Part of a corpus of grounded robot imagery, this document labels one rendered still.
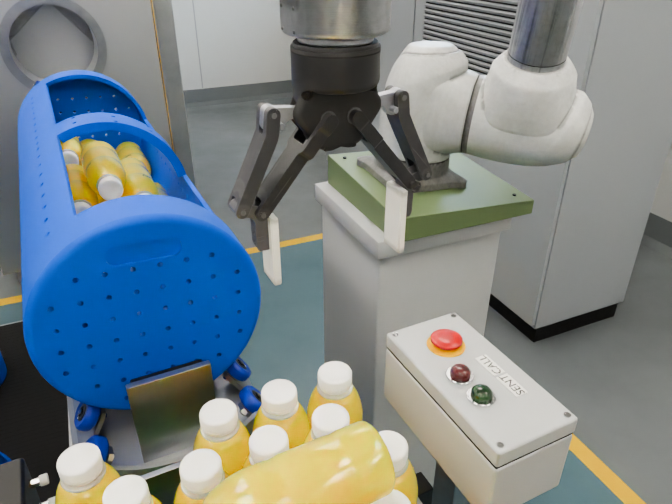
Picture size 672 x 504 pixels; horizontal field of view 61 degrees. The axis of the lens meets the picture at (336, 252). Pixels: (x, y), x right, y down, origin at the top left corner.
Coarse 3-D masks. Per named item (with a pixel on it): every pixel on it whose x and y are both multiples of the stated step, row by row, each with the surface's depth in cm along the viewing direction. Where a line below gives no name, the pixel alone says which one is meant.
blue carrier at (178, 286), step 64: (64, 128) 95; (128, 128) 98; (64, 192) 73; (192, 192) 101; (64, 256) 62; (128, 256) 66; (192, 256) 69; (64, 320) 65; (128, 320) 69; (192, 320) 74; (256, 320) 78; (64, 384) 69
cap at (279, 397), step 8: (272, 384) 62; (280, 384) 62; (288, 384) 62; (264, 392) 61; (272, 392) 61; (280, 392) 61; (288, 392) 61; (296, 392) 62; (264, 400) 60; (272, 400) 60; (280, 400) 60; (288, 400) 60; (296, 400) 62; (264, 408) 61; (272, 408) 60; (280, 408) 60; (288, 408) 61
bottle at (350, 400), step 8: (352, 384) 65; (312, 392) 66; (320, 392) 64; (352, 392) 65; (312, 400) 65; (320, 400) 64; (328, 400) 64; (336, 400) 64; (344, 400) 64; (352, 400) 65; (360, 400) 67; (312, 408) 65; (352, 408) 64; (360, 408) 66; (352, 416) 64; (360, 416) 66
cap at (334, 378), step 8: (320, 368) 65; (328, 368) 65; (336, 368) 65; (344, 368) 65; (320, 376) 64; (328, 376) 64; (336, 376) 64; (344, 376) 64; (320, 384) 64; (328, 384) 63; (336, 384) 63; (344, 384) 63; (328, 392) 63; (336, 392) 63; (344, 392) 64
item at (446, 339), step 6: (438, 330) 66; (444, 330) 66; (450, 330) 66; (432, 336) 65; (438, 336) 64; (444, 336) 64; (450, 336) 64; (456, 336) 65; (432, 342) 64; (438, 342) 64; (444, 342) 64; (450, 342) 64; (456, 342) 64; (462, 342) 64; (444, 348) 63; (450, 348) 63; (456, 348) 63
